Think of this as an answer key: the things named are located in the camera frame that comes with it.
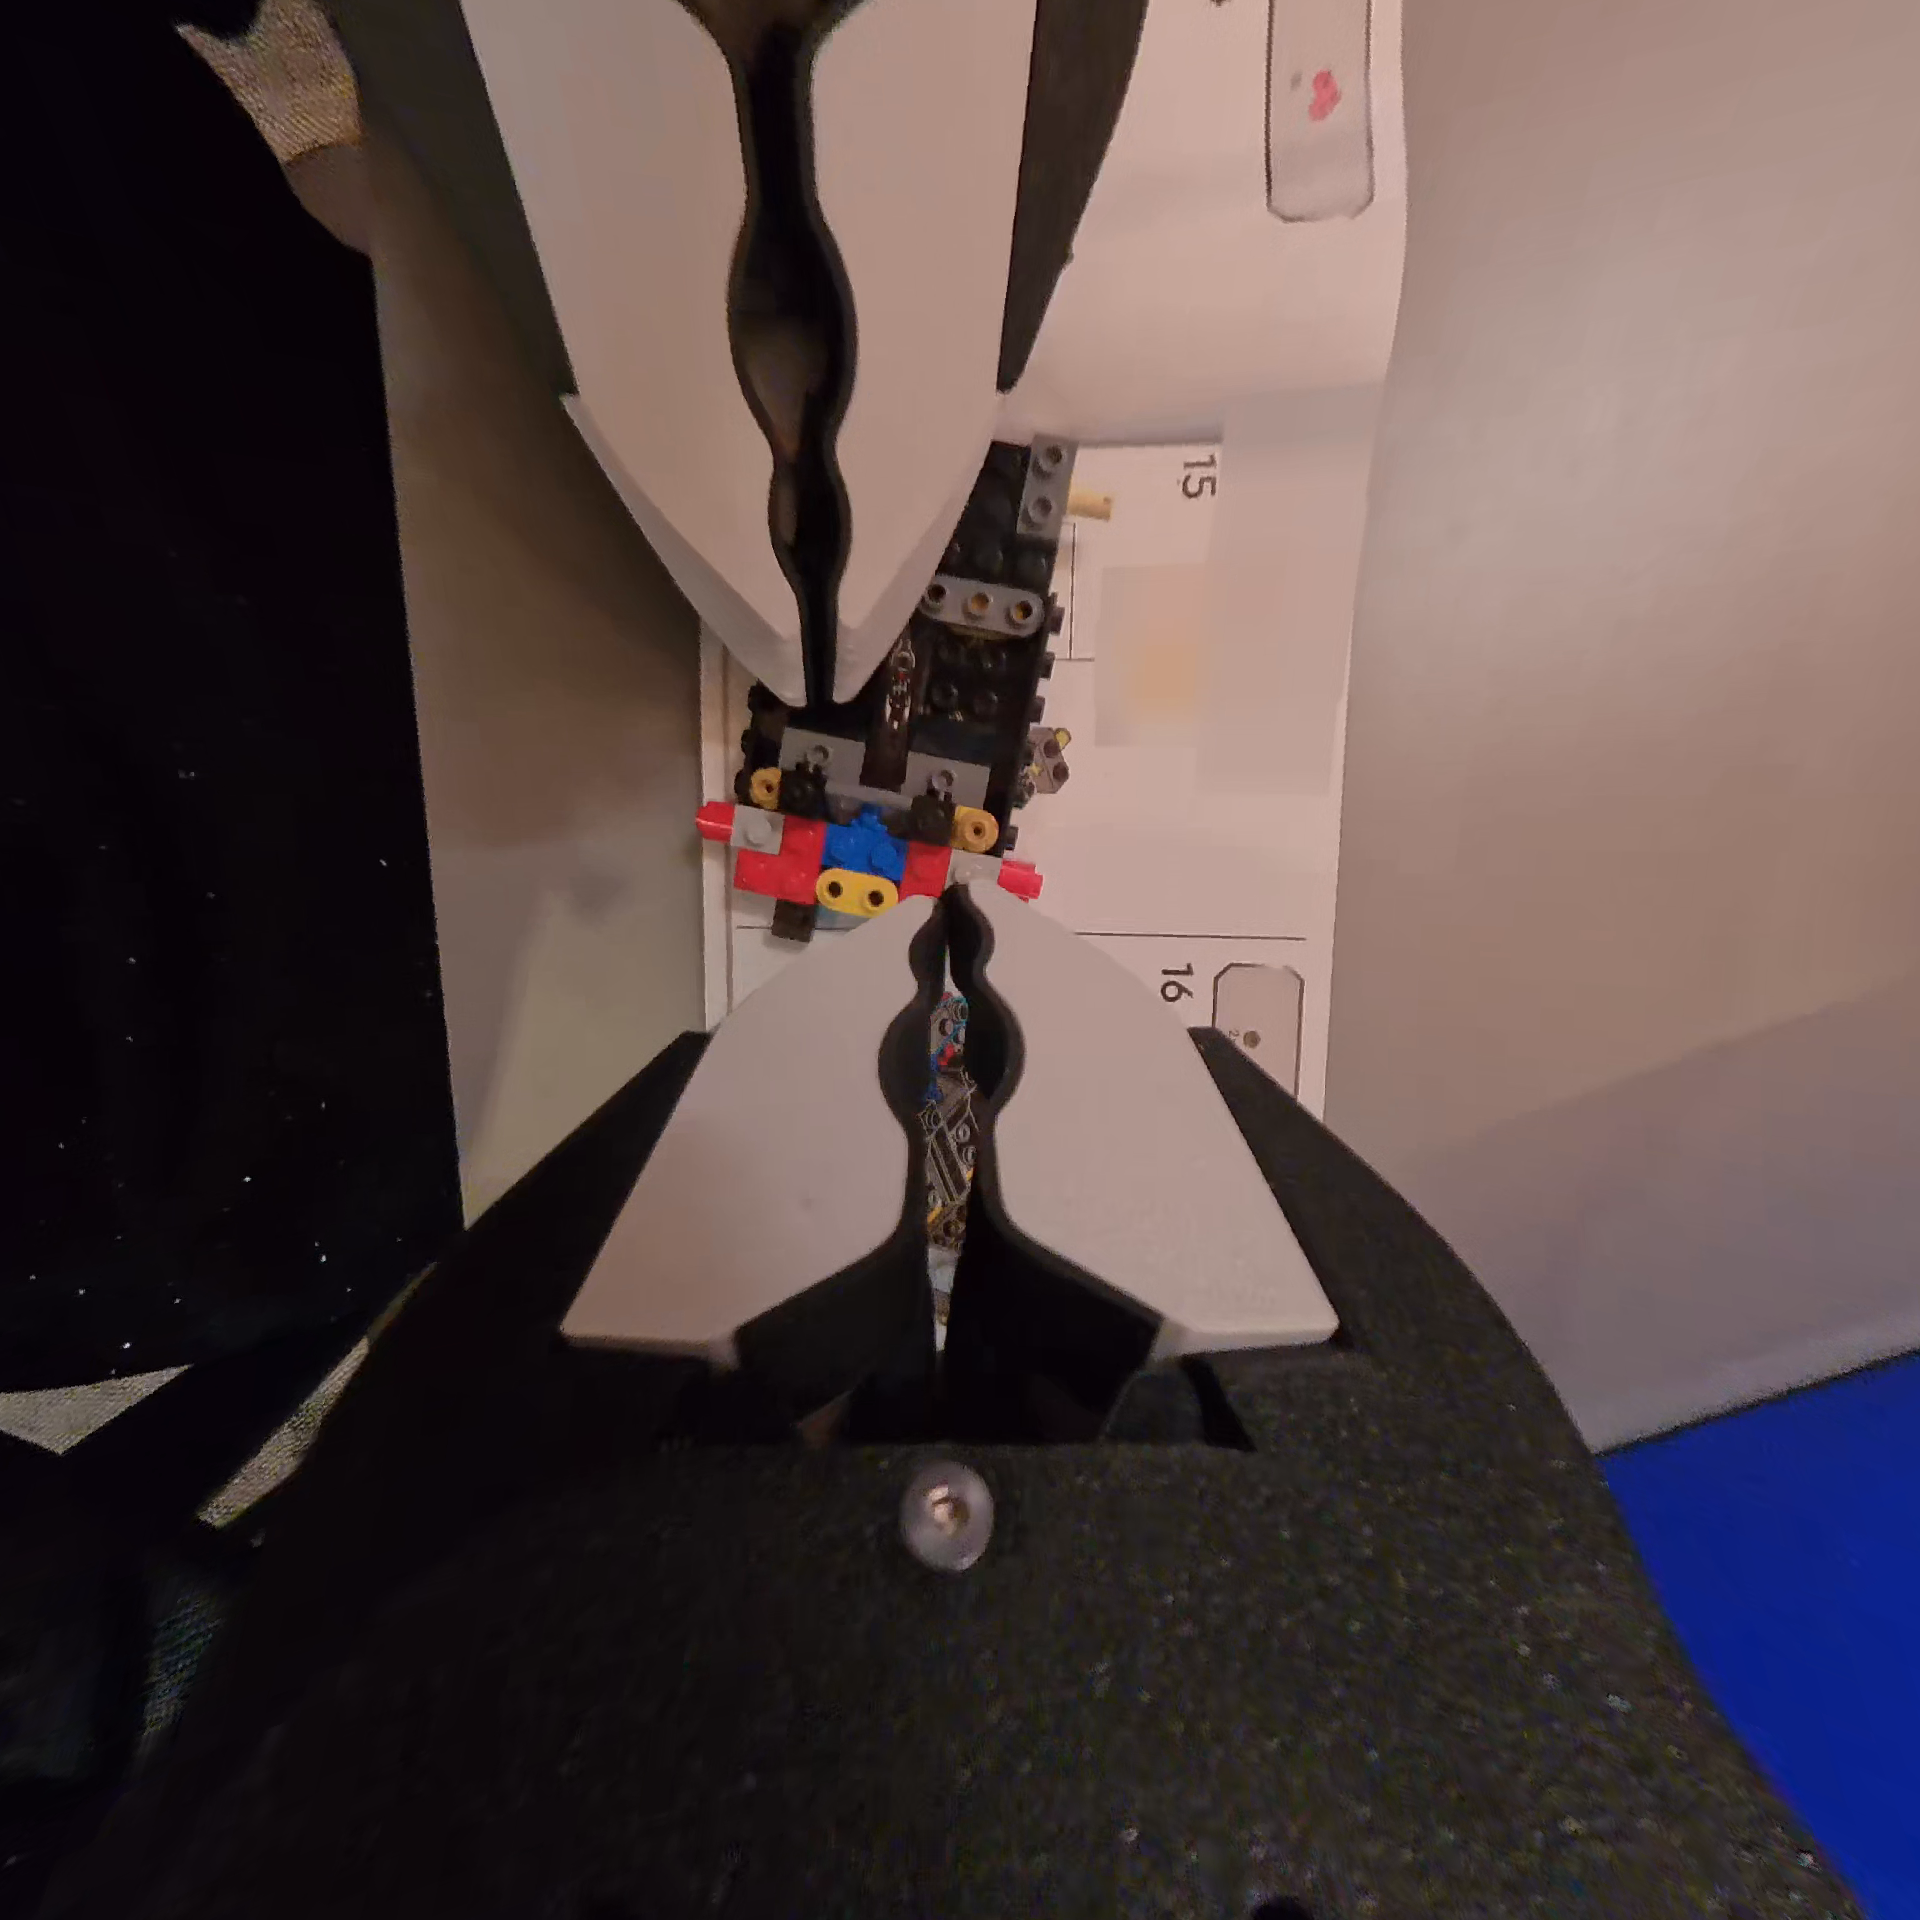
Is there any white lego instruction booklet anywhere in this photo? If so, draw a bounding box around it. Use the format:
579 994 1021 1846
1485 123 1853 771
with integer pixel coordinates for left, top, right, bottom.
699 0 1408 1308

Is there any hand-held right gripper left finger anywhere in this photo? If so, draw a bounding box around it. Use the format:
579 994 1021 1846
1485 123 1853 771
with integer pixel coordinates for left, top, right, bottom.
560 896 954 1402

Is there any black red blue lego model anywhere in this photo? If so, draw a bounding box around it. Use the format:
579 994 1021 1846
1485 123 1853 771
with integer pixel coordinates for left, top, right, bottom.
694 435 1121 947

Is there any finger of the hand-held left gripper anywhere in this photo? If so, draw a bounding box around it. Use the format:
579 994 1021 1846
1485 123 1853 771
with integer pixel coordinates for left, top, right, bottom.
750 0 1152 707
454 0 827 707

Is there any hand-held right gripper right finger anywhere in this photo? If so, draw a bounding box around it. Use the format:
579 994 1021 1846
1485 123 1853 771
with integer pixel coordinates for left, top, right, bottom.
945 882 1342 1414

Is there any blue plastic bin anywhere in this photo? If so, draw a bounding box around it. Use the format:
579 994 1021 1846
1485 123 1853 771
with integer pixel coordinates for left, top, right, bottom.
1595 1352 1920 1920

